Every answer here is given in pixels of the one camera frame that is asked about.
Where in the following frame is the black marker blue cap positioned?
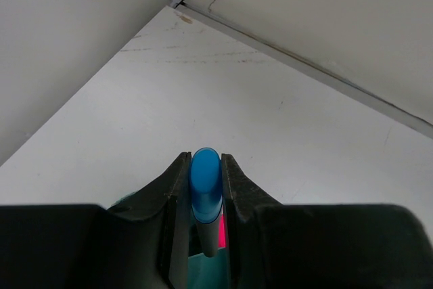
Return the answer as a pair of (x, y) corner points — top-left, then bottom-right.
(189, 148), (223, 258)

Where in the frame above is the black marker pink cap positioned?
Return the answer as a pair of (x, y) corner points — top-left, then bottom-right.
(218, 214), (226, 248)

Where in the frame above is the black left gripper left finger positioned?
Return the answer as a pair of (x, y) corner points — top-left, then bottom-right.
(108, 152), (191, 288)

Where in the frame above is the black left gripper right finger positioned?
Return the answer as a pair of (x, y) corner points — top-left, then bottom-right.
(221, 154), (280, 288)

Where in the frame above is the teal round desk organizer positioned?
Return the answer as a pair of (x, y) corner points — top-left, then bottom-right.
(108, 187), (234, 289)

